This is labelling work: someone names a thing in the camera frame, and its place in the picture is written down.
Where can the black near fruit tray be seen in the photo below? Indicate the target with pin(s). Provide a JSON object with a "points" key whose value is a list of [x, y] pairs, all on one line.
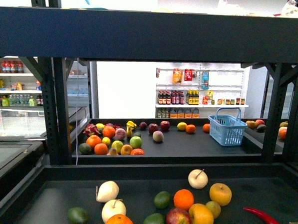
{"points": [[47, 196]]}

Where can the far orange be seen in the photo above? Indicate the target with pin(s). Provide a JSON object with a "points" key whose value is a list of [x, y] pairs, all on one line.
{"points": [[190, 128]]}

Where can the far yellow lemon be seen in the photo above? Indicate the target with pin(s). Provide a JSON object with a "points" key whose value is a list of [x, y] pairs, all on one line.
{"points": [[181, 126]]}

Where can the far dark red apple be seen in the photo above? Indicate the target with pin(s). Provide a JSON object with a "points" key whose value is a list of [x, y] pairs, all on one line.
{"points": [[165, 125]]}

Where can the black shelf post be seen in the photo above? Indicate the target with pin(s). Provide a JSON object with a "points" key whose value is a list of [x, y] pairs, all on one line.
{"points": [[258, 82], [52, 73]]}

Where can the blue basket far shelf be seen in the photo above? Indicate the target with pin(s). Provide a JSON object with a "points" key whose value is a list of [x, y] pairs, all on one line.
{"points": [[227, 130]]}

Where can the white wall shelf with bottles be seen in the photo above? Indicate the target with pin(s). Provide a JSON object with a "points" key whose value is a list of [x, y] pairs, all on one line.
{"points": [[197, 90]]}

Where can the dark avocado left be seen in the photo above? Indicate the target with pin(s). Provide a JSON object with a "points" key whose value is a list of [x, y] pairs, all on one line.
{"points": [[77, 215]]}

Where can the small orange centre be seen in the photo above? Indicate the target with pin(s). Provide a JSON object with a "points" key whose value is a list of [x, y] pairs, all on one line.
{"points": [[183, 199]]}

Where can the green lime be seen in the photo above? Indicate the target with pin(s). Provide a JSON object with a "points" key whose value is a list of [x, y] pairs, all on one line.
{"points": [[162, 200], [155, 218]]}

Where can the golden apple rear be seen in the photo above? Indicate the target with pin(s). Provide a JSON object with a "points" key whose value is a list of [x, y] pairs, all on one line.
{"points": [[220, 193]]}

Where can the bumpy orange left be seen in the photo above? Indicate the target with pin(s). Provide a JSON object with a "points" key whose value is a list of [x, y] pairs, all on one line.
{"points": [[119, 223]]}

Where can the black shelf post right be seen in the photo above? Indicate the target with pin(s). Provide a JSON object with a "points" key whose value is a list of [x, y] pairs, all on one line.
{"points": [[258, 82]]}

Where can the far peach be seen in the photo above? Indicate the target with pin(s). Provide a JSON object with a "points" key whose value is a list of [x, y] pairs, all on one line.
{"points": [[158, 136]]}

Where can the green lime lower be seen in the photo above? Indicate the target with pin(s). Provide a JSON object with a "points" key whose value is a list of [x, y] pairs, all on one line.
{"points": [[155, 218]]}

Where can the far green apple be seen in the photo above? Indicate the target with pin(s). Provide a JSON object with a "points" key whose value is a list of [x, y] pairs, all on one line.
{"points": [[135, 142]]}

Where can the red apple centre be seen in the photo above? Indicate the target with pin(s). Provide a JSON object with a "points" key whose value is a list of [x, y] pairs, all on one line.
{"points": [[177, 216]]}

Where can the white pear lower left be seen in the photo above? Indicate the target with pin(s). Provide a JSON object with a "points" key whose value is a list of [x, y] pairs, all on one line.
{"points": [[113, 207]]}

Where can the black upper shelf beam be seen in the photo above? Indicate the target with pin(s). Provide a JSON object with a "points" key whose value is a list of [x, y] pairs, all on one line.
{"points": [[146, 36]]}

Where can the yellow orange apple centre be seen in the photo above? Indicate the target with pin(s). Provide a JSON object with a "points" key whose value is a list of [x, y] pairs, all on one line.
{"points": [[200, 214]]}

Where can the green lime upper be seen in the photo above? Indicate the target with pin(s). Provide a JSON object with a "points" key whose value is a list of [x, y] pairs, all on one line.
{"points": [[162, 200]]}

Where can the far dragon fruit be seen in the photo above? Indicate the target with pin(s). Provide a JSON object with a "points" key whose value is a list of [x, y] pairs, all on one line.
{"points": [[91, 130]]}

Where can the red chili pepper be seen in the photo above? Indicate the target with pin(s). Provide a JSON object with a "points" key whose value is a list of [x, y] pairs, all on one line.
{"points": [[262, 215]]}

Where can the black shelf post left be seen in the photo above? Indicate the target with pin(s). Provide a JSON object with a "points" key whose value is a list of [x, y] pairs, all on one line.
{"points": [[52, 73]]}

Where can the white round pear rear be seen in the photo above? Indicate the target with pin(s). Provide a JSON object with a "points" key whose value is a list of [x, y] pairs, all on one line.
{"points": [[198, 179]]}

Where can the kiwi upper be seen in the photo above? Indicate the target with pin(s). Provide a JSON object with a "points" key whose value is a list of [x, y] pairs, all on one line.
{"points": [[214, 207]]}

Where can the white pear upper left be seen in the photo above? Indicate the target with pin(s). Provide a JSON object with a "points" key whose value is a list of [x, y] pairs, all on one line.
{"points": [[107, 191]]}

